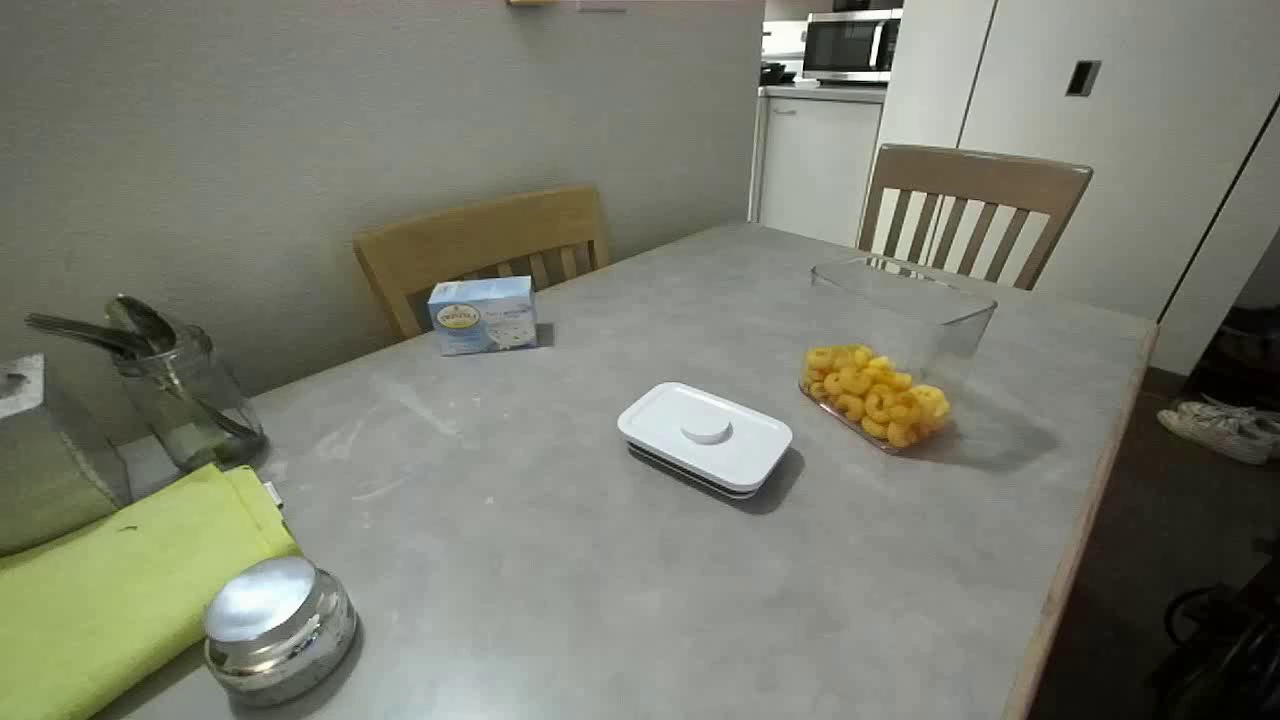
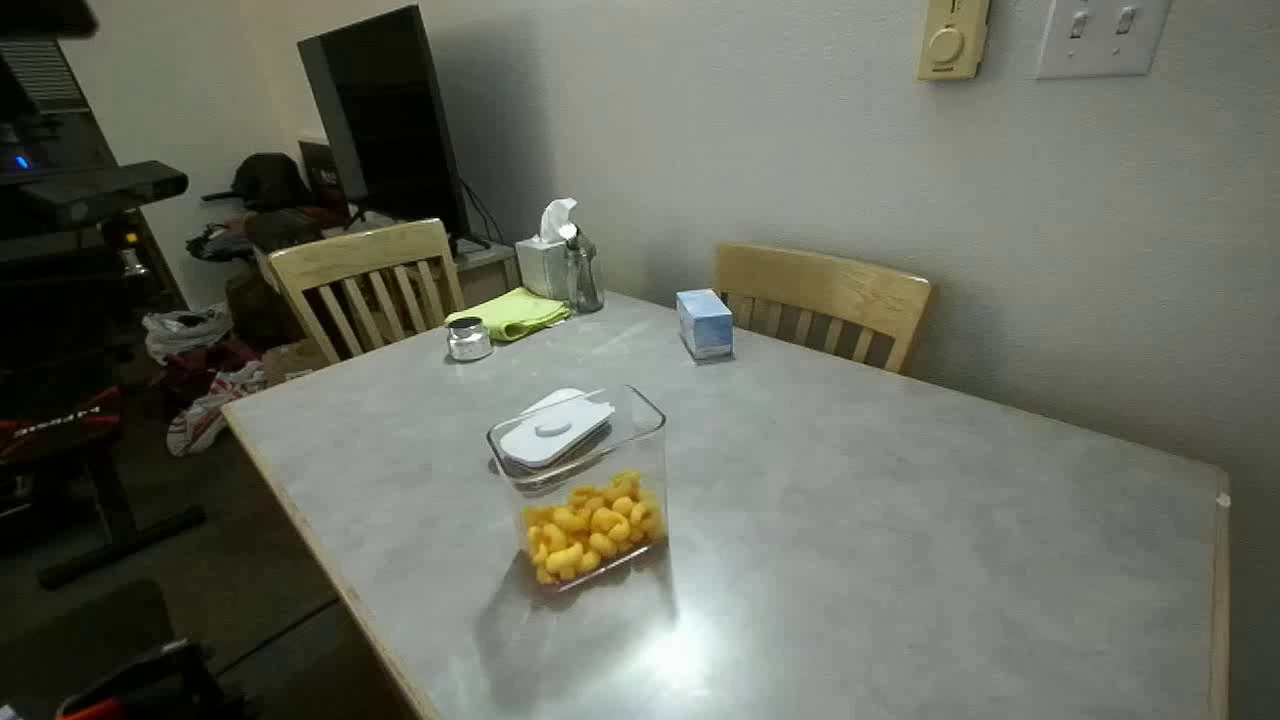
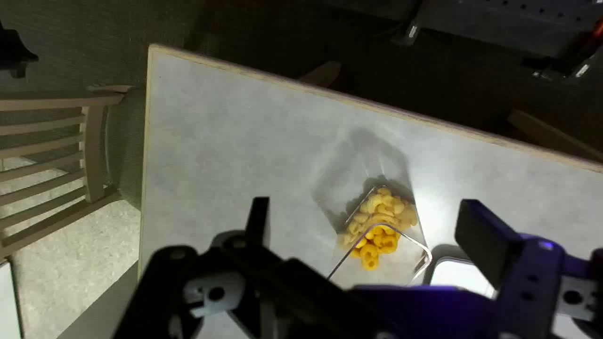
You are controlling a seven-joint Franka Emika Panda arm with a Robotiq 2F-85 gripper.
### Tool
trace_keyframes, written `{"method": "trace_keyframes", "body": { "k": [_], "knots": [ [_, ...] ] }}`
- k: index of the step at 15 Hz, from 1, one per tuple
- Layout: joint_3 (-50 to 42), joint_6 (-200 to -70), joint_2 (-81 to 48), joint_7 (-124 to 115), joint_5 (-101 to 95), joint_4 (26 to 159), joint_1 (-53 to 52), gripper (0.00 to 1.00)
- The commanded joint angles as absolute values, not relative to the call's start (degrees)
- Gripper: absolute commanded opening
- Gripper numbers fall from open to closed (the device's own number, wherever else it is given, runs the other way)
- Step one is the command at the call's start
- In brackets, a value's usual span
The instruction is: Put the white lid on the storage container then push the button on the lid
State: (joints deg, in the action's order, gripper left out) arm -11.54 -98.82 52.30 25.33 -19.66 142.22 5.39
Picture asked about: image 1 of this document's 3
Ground white container lid with button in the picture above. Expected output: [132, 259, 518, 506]
[617, 379, 792, 501]

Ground clear plastic storage container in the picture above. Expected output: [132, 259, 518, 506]
[804, 257, 998, 454]

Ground light blue tea box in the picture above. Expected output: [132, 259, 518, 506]
[427, 278, 535, 357]

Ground yellow cereal puffs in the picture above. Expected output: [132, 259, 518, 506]
[800, 345, 951, 454]

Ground white kitchen cabinet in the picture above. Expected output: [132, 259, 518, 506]
[753, 89, 879, 248]

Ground wooden chair at table end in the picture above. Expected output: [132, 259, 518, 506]
[855, 143, 1091, 291]

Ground microwave oven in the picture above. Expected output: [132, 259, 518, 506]
[804, 8, 906, 80]

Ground shiny metal round tin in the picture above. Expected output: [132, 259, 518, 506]
[204, 558, 362, 710]

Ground clear glass utensil jar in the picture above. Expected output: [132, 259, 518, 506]
[116, 326, 269, 473]

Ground dark metal utensils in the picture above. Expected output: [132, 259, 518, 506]
[30, 291, 177, 359]

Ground green cloth napkin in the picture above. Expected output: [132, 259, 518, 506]
[0, 467, 296, 720]

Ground white sneaker on floor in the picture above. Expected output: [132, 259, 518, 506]
[1155, 400, 1280, 465]

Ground wooden chair by wall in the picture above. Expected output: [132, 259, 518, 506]
[358, 184, 613, 339]

